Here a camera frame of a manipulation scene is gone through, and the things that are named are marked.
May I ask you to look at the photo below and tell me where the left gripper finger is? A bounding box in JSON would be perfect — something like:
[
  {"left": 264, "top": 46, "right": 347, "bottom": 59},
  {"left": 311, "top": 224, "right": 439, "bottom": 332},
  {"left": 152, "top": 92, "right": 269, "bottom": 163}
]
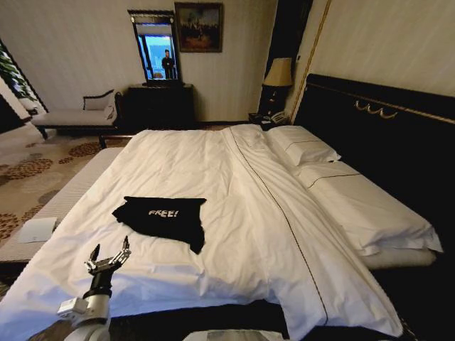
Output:
[
  {"left": 84, "top": 243, "right": 105, "bottom": 270},
  {"left": 108, "top": 235, "right": 133, "bottom": 266}
]

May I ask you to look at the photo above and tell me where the white striped bed bench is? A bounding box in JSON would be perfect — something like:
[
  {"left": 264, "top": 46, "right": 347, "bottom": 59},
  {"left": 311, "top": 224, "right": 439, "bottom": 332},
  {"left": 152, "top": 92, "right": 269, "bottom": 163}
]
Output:
[{"left": 0, "top": 146, "right": 126, "bottom": 264}]

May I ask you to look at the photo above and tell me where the dark bed runner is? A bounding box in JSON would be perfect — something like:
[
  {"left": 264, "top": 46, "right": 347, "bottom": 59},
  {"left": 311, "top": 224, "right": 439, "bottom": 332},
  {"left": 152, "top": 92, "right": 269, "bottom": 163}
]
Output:
[{"left": 106, "top": 298, "right": 291, "bottom": 341}]

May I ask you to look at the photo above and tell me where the black T-shirt FREE print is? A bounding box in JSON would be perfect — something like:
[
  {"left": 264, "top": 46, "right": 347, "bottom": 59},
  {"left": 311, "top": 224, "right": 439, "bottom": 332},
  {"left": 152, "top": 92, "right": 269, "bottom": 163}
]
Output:
[{"left": 112, "top": 195, "right": 208, "bottom": 256}]

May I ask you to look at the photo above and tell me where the white paper sheet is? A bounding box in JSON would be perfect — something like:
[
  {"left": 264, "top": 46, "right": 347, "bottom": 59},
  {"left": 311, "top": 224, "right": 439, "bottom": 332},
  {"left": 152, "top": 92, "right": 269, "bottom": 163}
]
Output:
[{"left": 16, "top": 216, "right": 59, "bottom": 244}]

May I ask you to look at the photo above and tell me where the white duvet with dark piping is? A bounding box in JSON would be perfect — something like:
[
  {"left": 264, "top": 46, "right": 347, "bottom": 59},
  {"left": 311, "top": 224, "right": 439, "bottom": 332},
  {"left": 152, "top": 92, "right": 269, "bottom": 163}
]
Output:
[{"left": 0, "top": 126, "right": 405, "bottom": 341}]

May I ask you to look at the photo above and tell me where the pale chaise longue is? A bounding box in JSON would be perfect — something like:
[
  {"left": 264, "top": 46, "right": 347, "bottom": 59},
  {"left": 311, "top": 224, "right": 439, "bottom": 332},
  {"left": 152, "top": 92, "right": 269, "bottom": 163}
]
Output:
[{"left": 31, "top": 89, "right": 124, "bottom": 141}]

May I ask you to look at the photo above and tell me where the dark wooden dresser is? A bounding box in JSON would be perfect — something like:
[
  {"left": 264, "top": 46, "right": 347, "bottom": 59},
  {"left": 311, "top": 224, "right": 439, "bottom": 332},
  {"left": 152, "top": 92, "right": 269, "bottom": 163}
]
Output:
[{"left": 122, "top": 83, "right": 196, "bottom": 131}]

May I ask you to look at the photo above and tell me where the green leafy plant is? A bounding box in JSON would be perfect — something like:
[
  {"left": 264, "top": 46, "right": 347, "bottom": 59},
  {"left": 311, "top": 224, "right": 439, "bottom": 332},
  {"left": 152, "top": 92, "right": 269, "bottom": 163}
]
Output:
[{"left": 0, "top": 41, "right": 37, "bottom": 101}]

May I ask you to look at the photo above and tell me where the dark framed mirror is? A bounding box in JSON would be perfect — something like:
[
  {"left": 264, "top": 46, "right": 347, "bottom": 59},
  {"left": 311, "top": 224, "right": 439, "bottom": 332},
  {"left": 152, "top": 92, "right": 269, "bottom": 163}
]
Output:
[{"left": 127, "top": 9, "right": 186, "bottom": 88}]

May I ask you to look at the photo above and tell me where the white telephone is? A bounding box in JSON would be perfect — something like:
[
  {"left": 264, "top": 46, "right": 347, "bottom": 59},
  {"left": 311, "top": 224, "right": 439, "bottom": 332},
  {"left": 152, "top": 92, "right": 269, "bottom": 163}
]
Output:
[{"left": 268, "top": 110, "right": 289, "bottom": 125}]

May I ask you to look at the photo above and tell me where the small white pillow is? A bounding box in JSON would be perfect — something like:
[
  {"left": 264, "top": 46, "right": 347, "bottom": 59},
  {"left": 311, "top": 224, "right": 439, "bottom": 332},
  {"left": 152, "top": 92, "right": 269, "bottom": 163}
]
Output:
[{"left": 264, "top": 124, "right": 343, "bottom": 168}]

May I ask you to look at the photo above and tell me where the table lamp beige shade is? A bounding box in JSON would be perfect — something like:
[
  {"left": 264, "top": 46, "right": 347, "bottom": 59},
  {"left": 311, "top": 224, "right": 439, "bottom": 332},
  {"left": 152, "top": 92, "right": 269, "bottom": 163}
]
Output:
[{"left": 262, "top": 57, "right": 294, "bottom": 117}]

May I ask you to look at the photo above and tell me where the framed painting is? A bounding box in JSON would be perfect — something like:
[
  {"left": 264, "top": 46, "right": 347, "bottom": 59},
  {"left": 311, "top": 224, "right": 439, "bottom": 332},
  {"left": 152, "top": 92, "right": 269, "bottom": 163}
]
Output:
[{"left": 173, "top": 1, "right": 225, "bottom": 54}]

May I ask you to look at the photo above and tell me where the large white pillow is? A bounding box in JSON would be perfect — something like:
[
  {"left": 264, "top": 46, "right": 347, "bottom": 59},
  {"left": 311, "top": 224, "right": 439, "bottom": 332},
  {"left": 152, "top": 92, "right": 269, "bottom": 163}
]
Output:
[{"left": 291, "top": 161, "right": 444, "bottom": 257}]

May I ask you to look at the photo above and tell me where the dark curtain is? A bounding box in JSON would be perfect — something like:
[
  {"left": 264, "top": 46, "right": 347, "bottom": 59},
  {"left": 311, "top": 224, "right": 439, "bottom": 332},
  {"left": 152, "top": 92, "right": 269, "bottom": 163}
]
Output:
[{"left": 264, "top": 0, "right": 314, "bottom": 94}]

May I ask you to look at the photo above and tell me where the white mattress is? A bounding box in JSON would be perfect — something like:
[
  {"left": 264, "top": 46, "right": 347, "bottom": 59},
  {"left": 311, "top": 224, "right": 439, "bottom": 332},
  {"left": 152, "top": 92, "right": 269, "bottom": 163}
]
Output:
[{"left": 358, "top": 247, "right": 438, "bottom": 269}]

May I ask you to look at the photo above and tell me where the dark headboard with gold trim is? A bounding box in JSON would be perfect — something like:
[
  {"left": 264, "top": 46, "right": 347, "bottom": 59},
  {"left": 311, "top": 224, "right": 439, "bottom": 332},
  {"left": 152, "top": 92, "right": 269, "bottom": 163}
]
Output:
[{"left": 293, "top": 73, "right": 455, "bottom": 256}]

